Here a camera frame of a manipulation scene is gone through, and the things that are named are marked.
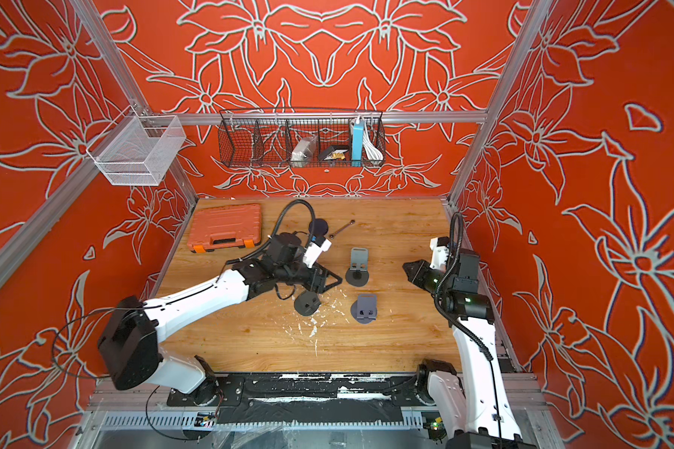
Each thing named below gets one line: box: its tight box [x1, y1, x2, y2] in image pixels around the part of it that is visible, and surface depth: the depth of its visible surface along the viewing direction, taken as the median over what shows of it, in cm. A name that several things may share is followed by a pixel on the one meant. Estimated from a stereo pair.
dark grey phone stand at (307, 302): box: [293, 289, 322, 317], surface depth 87 cm
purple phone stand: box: [350, 293, 378, 325], surface depth 85 cm
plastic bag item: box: [290, 134, 319, 168], surface depth 94 cm
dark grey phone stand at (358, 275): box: [345, 246, 370, 288], surface depth 93 cm
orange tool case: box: [188, 202, 264, 254], surface depth 106 cm
